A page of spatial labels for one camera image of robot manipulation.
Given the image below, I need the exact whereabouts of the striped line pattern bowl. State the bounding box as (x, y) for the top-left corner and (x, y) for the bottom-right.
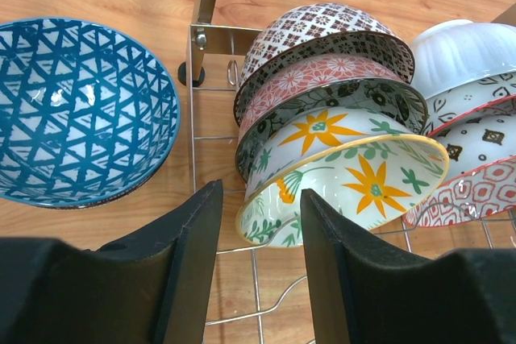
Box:
(35, 172), (156, 210)

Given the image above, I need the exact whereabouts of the red geometric pattern bowl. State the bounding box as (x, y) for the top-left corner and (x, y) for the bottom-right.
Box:
(422, 72), (515, 136)

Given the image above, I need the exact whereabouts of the plain white bowl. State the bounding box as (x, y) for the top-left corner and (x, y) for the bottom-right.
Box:
(410, 19), (515, 98)

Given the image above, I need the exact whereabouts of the brown diamond pattern bowl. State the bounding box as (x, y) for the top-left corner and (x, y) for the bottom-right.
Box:
(233, 2), (415, 124)

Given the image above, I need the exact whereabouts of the silver wire dish rack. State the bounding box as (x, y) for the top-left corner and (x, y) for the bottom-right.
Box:
(185, 0), (515, 343)

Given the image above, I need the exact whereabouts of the blue triangle pattern bowl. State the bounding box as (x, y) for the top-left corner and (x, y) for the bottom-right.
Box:
(1, 18), (181, 206)

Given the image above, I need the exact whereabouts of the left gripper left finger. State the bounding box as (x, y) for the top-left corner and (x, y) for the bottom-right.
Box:
(1, 180), (223, 343)

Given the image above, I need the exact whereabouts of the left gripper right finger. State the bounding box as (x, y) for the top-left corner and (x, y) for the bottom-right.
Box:
(301, 189), (515, 343)

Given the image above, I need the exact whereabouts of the yellow rim leaf bowl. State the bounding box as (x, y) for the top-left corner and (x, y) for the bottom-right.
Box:
(235, 107), (449, 247)

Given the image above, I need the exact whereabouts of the black leaf coral bowl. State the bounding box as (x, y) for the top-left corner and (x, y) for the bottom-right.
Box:
(235, 54), (428, 180)

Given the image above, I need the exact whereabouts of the red ikat pattern bowl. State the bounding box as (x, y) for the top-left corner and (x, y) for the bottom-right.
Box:
(402, 114), (516, 228)

